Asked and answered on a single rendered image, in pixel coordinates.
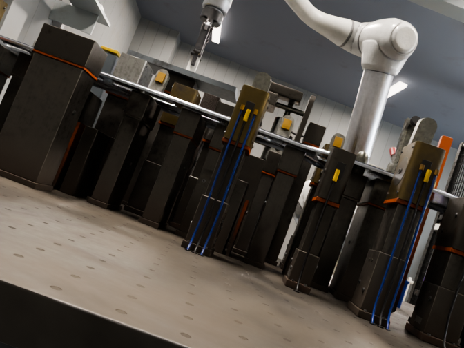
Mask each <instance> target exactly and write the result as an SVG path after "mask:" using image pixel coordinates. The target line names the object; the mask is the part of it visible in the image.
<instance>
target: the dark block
mask: <svg viewBox="0 0 464 348"><path fill-rule="evenodd" d="M326 129H327V127H324V126H321V125H319V124H315V123H313V122H310V123H309V125H308V127H307V129H306V132H305V134H304V137H303V140H302V143H303V144H306V145H309V146H313V147H316V148H319V147H320V145H321V142H322V139H323V137H324V134H325V131H326ZM310 168H311V164H310V163H308V162H307V161H305V160H303V162H302V165H301V167H300V171H299V173H298V175H297V178H296V179H295V180H294V181H293V184H292V187H291V190H290V192H289V196H288V198H287V201H286V204H285V206H284V209H283V212H282V215H281V217H280V220H279V224H278V226H277V228H276V230H275V234H274V236H273V239H272V242H271V245H270V247H269V250H268V253H267V256H266V258H265V262H267V263H269V264H272V265H274V266H277V264H278V262H277V259H278V256H279V254H280V250H281V248H282V245H283V242H284V239H285V237H286V234H287V231H288V229H289V225H290V223H291V220H292V217H293V214H294V212H295V211H296V207H297V204H298V201H299V199H300V195H301V193H302V190H303V187H304V185H305V182H306V179H307V176H308V174H309V170H310Z"/></svg>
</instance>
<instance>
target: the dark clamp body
mask: <svg viewBox="0 0 464 348"><path fill-rule="evenodd" d="M234 108H235V107H234V106H230V105H228V104H225V103H222V102H220V101H218V102H217V105H216V107H215V110H214V112H217V113H219V114H222V115H225V116H227V117H228V116H230V117H231V115H232V112H233V109H234ZM213 132H214V130H213V129H211V128H207V130H206V134H205V136H204V138H203V140H202V141H203V142H204V145H203V147H202V150H201V152H200V156H199V157H198V160H197V163H196V165H195V168H194V170H193V174H192V176H189V179H188V182H187V184H186V187H185V189H184V191H183V194H182V198H181V200H180V203H179V205H178V208H177V210H176V212H175V215H174V218H173V221H172V222H170V224H169V226H171V227H173V228H176V229H179V227H180V224H181V221H182V218H183V217H184V213H185V211H186V208H187V206H188V203H189V200H190V198H191V195H192V193H193V190H194V188H195V185H196V182H197V179H198V177H199V175H200V171H201V170H202V167H203V164H204V161H205V159H206V156H207V153H208V151H209V143H210V141H211V138H212V136H213Z"/></svg>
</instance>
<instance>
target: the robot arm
mask: <svg viewBox="0 0 464 348"><path fill-rule="evenodd" d="M232 1H233V0H204V2H203V4H202V7H203V10H202V13H201V15H200V20H201V21H202V22H203V24H202V26H201V30H200V33H199V37H198V39H197V43H196V45H195V47H194V49H193V52H191V58H190V60H189V63H188V66H187V67H186V70H190V71H192V72H195V71H196V70H197V66H198V64H199V62H201V61H202V60H201V59H200V58H201V56H202V53H203V52H204V49H205V46H206V43H208V41H209V38H210V36H211V35H212V33H213V28H219V27H220V26H221V23H222V20H223V18H224V17H226V14H227V12H228V11H229V8H230V6H231V4H232ZM285 1H286V2H287V4H288V5H289V6H290V8H291V9H292V10H293V11H294V12H295V13H296V14H297V16H298V17H299V18H300V19H301V20H302V21H303V22H304V23H305V24H307V25H308V26H309V27H310V28H312V29H314V30H315V31H316V32H319V33H320V34H321V35H323V36H324V37H326V38H328V39H329V40H330V41H332V42H333V43H335V44H336V45H337V46H339V47H341V48H343V49H344V50H346V51H347V52H350V53H351V54H354V55H356V56H359V57H362V62H361V65H362V69H363V70H364V72H363V75H362V79H361V83H360V87H359V89H358V94H357V97H356V101H355V104H354V109H353V112H352V114H351V119H350V122H349V127H348V129H347V134H346V137H345V143H344V146H343V148H342V149H345V150H346V151H349V152H350V153H354V154H356V155H357V154H358V153H359V152H361V151H366V153H367V154H368V156H369V159H370V156H371V152H372V149H373V147H374V142H375V139H376V135H377V132H378V128H379V126H380V121H381V118H382V116H383V111H384V109H385V104H386V101H387V97H388V94H389V90H390V88H391V84H392V80H393V78H394V76H396V75H397V74H398V73H399V72H400V70H401V68H402V67H403V65H404V63H405V62H406V61H407V59H408V57H409V56H410V55H411V54H412V53H413V52H414V50H415V49H416V46H417V43H418V34H417V31H416V29H415V28H414V27H413V25H412V24H410V23H408V22H406V21H403V20H400V19H396V18H389V19H380V20H377V21H374V22H369V23H359V22H357V21H352V20H350V19H345V18H341V17H335V16H332V15H330V14H325V13H323V12H321V11H319V10H318V9H316V8H315V7H314V6H313V5H312V4H311V3H310V2H309V1H308V0H285ZM368 163H369V160H368ZM368 163H367V164H368ZM310 181H311V180H307V181H306V182H305V184H304V187H303V190H302V193H301V195H300V199H299V201H298V204H297V207H296V211H295V212H294V214H293V218H294V220H295V222H296V225H297V223H298V220H299V217H300V214H301V212H302V208H303V206H304V204H305V200H306V198H307V195H308V192H309V189H310V187H309V186H308V185H309V183H310Z"/></svg>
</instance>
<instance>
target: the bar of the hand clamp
mask: <svg viewBox="0 0 464 348"><path fill-rule="evenodd" d="M418 120H420V117H418V116H413V117H412V118H411V119H410V118H407V119H406V120H405V122H404V124H403V129H402V131H401V134H400V138H399V141H398V145H397V147H396V152H395V154H394V158H393V161H392V163H393V164H394V165H393V168H392V170H391V173H394V171H395V168H396V164H397V163H398V161H399V159H400V156H401V151H402V150H403V147H405V146H407V145H408V143H409V141H410V138H411V136H412V133H413V131H414V128H415V126H416V123H417V121H418Z"/></svg>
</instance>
